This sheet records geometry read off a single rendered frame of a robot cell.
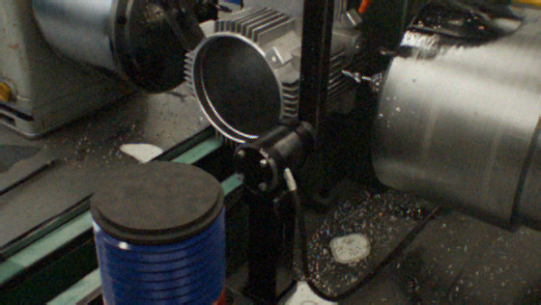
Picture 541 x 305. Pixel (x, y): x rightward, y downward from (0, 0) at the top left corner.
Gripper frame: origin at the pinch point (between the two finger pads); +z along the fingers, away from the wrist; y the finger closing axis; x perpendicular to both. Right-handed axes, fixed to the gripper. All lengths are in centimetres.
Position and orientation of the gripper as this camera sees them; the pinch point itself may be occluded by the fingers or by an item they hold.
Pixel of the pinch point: (185, 23)
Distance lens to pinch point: 83.1
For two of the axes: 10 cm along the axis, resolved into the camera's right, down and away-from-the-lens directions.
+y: -8.1, -3.2, 4.9
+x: -5.2, 7.8, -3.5
